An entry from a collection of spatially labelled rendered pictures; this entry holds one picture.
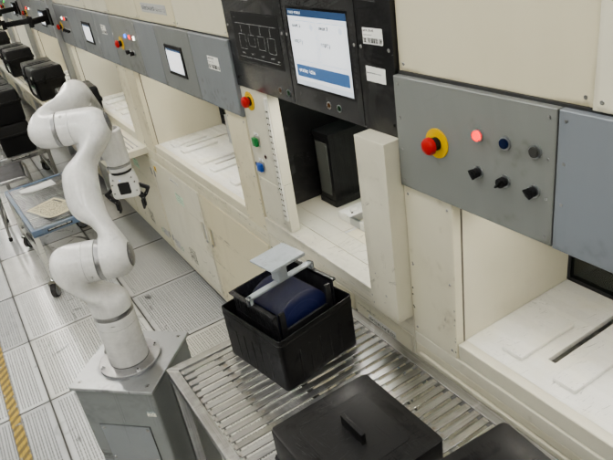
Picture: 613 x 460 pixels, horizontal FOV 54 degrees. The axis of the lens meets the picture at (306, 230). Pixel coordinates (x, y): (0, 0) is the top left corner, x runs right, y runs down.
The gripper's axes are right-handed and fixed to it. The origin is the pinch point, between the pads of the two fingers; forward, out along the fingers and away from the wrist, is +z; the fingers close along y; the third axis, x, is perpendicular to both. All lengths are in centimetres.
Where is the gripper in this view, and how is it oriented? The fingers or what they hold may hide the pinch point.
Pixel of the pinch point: (132, 207)
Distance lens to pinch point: 240.1
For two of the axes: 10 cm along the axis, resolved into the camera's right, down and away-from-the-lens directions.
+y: 9.8, -1.9, 0.5
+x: -1.3, -4.5, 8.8
